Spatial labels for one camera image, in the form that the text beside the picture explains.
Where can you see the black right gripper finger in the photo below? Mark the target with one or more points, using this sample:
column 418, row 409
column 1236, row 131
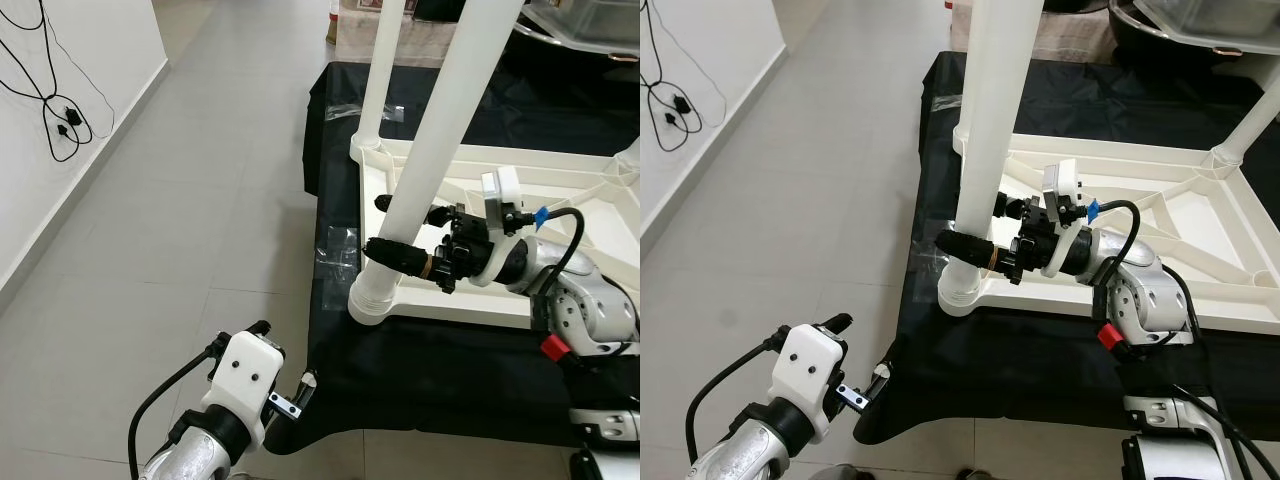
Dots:
column 442, row 215
column 962, row 248
column 395, row 256
column 1008, row 207

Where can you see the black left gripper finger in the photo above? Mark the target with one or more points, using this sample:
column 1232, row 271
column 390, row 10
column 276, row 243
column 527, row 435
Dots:
column 836, row 321
column 308, row 380
column 259, row 328
column 880, row 373

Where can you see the white plastic children table top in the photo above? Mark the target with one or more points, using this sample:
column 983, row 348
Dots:
column 580, row 185
column 1180, row 190

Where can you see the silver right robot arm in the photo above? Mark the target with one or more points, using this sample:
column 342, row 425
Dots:
column 590, row 300
column 1140, row 290

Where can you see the crossed clear tape patch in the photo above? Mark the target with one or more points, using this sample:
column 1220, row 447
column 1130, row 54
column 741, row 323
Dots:
column 932, row 260
column 338, row 260

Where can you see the black left robot foot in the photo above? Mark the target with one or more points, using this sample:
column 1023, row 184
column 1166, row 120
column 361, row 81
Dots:
column 840, row 472

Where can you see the black robot foot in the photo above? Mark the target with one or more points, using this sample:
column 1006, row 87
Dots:
column 840, row 472
column 973, row 474

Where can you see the black tablecloth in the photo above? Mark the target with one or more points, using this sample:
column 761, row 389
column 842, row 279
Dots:
column 1000, row 370
column 400, row 380

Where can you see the clear tape strip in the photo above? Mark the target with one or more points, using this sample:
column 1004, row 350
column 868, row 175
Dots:
column 945, row 103
column 345, row 110

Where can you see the black right robot foot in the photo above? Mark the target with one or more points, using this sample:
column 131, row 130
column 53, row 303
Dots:
column 973, row 474

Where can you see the patterned bench cloth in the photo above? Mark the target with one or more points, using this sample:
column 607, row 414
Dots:
column 1080, row 35
column 355, row 35

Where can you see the clear plastic storage container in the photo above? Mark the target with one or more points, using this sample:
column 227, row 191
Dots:
column 590, row 18
column 1220, row 18

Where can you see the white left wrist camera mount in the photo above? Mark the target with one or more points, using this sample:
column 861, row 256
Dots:
column 810, row 370
column 245, row 375

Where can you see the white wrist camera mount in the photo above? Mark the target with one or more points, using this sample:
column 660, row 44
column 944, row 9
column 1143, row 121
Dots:
column 245, row 375
column 500, row 200
column 810, row 370
column 1062, row 185

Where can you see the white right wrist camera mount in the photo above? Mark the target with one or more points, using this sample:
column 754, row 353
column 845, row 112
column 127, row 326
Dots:
column 500, row 200
column 1062, row 185

